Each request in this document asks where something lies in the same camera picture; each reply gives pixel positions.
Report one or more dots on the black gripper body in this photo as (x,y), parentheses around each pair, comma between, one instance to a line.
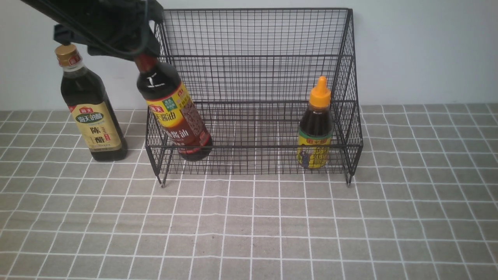
(115,28)

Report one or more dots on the soy sauce bottle red neck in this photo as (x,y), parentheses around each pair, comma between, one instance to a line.
(169,101)

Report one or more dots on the vinegar bottle gold cap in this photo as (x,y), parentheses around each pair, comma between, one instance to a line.
(85,95)

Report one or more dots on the oyster sauce bottle orange cap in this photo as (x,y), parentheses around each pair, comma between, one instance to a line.
(316,128)

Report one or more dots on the grey checked tablecloth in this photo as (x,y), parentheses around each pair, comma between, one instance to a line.
(422,206)

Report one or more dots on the black wire mesh shelf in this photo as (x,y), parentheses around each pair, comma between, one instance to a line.
(249,73)

